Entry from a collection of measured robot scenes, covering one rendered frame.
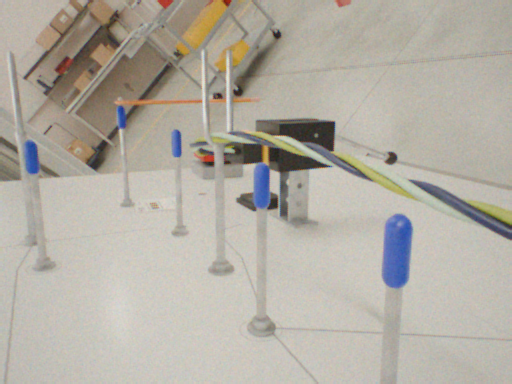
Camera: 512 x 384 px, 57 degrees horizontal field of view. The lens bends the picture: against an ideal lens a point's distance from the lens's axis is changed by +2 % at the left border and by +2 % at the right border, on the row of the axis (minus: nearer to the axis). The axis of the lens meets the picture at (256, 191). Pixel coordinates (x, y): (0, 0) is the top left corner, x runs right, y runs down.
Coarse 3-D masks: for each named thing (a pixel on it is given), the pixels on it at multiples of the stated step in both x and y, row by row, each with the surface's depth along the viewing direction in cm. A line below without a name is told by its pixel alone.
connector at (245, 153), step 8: (272, 136) 38; (232, 144) 37; (240, 144) 36; (248, 144) 36; (256, 144) 37; (240, 152) 36; (248, 152) 36; (256, 152) 37; (272, 152) 38; (232, 160) 38; (240, 160) 37; (248, 160) 36; (256, 160) 37; (272, 160) 38
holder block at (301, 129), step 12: (264, 120) 40; (276, 120) 40; (288, 120) 40; (300, 120) 40; (312, 120) 40; (324, 120) 40; (264, 132) 39; (276, 132) 37; (288, 132) 37; (300, 132) 38; (312, 132) 38; (324, 132) 39; (324, 144) 39; (276, 156) 38; (288, 156) 38; (300, 156) 38; (276, 168) 38; (288, 168) 38; (300, 168) 39; (312, 168) 39
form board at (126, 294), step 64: (0, 192) 52; (64, 192) 52; (192, 192) 52; (320, 192) 52; (384, 192) 52; (0, 256) 33; (64, 256) 33; (128, 256) 33; (192, 256) 33; (320, 256) 33; (448, 256) 33; (0, 320) 25; (64, 320) 25; (128, 320) 25; (192, 320) 24; (320, 320) 25; (448, 320) 25
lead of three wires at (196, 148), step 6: (198, 138) 30; (204, 138) 29; (216, 138) 28; (192, 144) 31; (198, 144) 30; (204, 144) 30; (192, 150) 32; (198, 150) 33; (204, 150) 35; (210, 150) 36; (228, 150) 37; (234, 150) 37
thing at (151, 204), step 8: (136, 200) 49; (144, 200) 49; (152, 200) 49; (160, 200) 49; (168, 200) 49; (136, 208) 46; (144, 208) 46; (152, 208) 46; (160, 208) 46; (168, 208) 46
